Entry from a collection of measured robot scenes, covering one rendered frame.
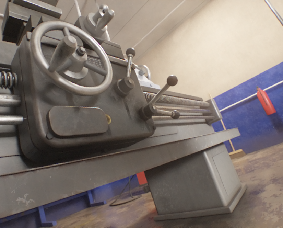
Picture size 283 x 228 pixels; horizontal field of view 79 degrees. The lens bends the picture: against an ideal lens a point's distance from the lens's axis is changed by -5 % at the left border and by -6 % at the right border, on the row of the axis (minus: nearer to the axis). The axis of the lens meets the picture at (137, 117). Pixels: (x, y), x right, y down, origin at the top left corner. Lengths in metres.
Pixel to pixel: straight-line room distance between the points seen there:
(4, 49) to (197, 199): 1.27
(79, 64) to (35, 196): 0.28
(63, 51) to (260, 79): 4.01
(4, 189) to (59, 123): 0.15
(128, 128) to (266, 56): 3.90
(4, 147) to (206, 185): 1.10
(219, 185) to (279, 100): 3.05
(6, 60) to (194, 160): 1.11
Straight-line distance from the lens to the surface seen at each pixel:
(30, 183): 0.37
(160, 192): 1.49
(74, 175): 0.40
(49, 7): 0.82
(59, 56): 0.34
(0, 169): 0.55
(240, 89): 4.22
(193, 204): 1.37
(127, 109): 0.58
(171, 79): 0.64
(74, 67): 0.45
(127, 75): 0.59
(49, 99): 0.45
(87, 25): 0.62
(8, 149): 0.56
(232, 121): 4.22
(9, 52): 0.67
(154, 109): 0.60
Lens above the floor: 0.41
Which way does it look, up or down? 16 degrees up
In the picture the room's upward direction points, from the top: 19 degrees counter-clockwise
